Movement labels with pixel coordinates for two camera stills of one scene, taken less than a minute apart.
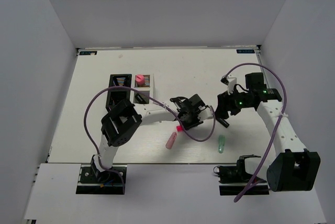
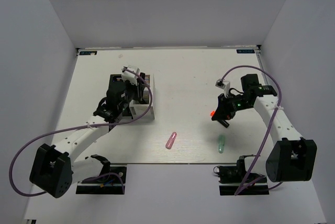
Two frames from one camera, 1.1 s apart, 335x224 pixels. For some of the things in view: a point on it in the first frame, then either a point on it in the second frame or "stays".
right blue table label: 245,51 stays
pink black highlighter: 179,128 to 142,86
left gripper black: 196,123 to 136,88
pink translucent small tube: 170,141 stays
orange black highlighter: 223,122 stays
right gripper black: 224,104 stays
